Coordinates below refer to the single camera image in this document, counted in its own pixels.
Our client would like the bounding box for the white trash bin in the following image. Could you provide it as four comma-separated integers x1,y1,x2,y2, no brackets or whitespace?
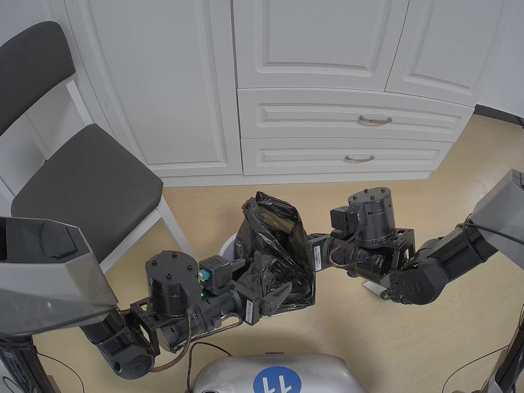
218,233,316,319

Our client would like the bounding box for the white wardrobe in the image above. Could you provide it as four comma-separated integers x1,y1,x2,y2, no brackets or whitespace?
43,0,508,188

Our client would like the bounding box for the clear printed wrapper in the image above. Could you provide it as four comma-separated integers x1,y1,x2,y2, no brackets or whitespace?
362,281,387,300

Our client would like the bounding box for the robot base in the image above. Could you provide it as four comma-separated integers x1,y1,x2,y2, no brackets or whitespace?
192,352,365,393

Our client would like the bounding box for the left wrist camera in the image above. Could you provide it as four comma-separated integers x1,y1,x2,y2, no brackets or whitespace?
198,255,247,296

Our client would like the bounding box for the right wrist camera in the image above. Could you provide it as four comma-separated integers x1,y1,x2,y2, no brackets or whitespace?
329,205,361,240

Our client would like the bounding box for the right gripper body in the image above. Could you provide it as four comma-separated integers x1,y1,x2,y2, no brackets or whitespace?
307,235,360,274

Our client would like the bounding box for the grey cushioned white chair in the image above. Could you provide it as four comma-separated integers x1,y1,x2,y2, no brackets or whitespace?
0,21,201,275

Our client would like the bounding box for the crumpled black plastic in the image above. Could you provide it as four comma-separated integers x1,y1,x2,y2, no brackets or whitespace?
382,289,410,304

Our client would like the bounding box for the black cable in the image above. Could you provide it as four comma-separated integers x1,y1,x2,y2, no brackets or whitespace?
185,341,234,390

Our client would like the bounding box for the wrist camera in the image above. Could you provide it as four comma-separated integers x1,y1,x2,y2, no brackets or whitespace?
329,205,361,240
198,255,247,296

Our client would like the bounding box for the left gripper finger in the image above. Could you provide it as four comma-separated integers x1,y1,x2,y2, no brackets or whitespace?
261,282,294,317

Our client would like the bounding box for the black plastic bag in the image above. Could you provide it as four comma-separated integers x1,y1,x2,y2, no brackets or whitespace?
234,191,317,314

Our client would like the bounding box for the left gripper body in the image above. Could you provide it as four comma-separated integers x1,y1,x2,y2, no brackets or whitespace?
201,288,267,328

